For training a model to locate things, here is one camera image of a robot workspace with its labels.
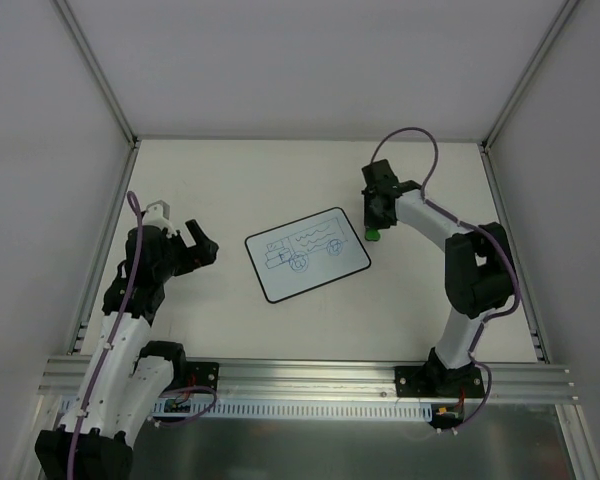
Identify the green felt whiteboard eraser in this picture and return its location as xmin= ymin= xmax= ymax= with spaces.
xmin=364 ymin=228 xmax=381 ymax=242

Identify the small black-framed whiteboard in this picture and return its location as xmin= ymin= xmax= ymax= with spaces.
xmin=244 ymin=207 xmax=371 ymax=304

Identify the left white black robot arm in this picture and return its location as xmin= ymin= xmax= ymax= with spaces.
xmin=35 ymin=213 xmax=219 ymax=479

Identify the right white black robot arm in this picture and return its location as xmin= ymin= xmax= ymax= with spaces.
xmin=362 ymin=160 xmax=519 ymax=397

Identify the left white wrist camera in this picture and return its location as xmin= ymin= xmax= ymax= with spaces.
xmin=142 ymin=200 xmax=173 ymax=230

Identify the left aluminium table edge rail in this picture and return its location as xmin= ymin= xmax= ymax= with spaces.
xmin=65 ymin=138 xmax=141 ymax=355

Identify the aluminium table edge rail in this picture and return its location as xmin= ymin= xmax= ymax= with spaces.
xmin=479 ymin=145 xmax=551 ymax=364
xmin=65 ymin=138 xmax=141 ymax=355

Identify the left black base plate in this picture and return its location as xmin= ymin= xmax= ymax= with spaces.
xmin=182 ymin=361 xmax=220 ymax=390

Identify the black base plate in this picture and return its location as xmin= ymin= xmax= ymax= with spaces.
xmin=394 ymin=364 xmax=485 ymax=399
xmin=182 ymin=361 xmax=220 ymax=390

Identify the right aluminium table edge rail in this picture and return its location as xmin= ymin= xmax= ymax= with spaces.
xmin=479 ymin=145 xmax=551 ymax=364

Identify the aluminium mounting rail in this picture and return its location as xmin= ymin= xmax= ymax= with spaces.
xmin=37 ymin=353 xmax=580 ymax=404

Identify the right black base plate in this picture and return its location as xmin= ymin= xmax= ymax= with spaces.
xmin=394 ymin=364 xmax=485 ymax=399

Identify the white slotted cable duct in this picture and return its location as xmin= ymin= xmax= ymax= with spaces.
xmin=151 ymin=396 xmax=433 ymax=423

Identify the right aluminium frame post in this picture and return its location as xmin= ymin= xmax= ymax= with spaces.
xmin=481 ymin=0 xmax=582 ymax=152

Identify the aluminium frame post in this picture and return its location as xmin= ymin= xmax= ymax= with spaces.
xmin=51 ymin=0 xmax=138 ymax=147
xmin=481 ymin=0 xmax=582 ymax=152

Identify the left aluminium frame post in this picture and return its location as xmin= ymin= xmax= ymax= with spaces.
xmin=51 ymin=0 xmax=138 ymax=147

